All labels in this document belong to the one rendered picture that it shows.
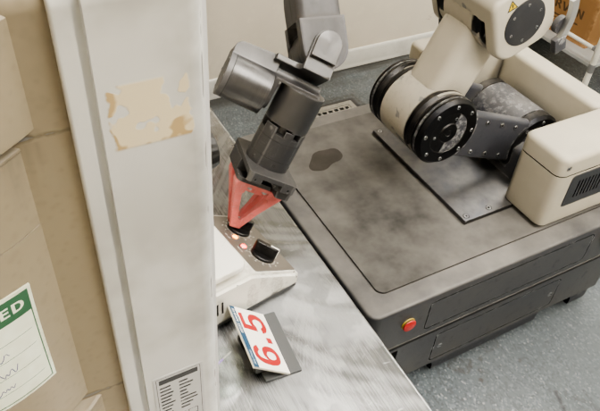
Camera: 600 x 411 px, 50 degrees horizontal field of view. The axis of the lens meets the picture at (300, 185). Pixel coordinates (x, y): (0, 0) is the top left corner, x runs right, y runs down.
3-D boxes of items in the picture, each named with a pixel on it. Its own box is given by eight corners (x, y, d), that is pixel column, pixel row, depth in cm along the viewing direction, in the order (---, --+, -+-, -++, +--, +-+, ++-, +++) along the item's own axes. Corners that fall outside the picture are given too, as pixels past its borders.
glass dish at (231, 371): (250, 364, 75) (251, 353, 74) (234, 405, 71) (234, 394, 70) (206, 351, 76) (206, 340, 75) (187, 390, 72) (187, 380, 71)
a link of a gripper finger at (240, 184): (212, 228, 81) (244, 165, 78) (205, 200, 87) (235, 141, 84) (260, 243, 84) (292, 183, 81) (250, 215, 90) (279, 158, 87)
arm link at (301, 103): (331, 98, 76) (325, 85, 81) (279, 73, 74) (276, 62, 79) (304, 147, 78) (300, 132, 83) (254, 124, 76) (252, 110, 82)
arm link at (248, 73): (348, 37, 76) (324, 51, 84) (260, -9, 73) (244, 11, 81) (311, 130, 75) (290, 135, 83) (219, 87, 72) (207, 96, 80)
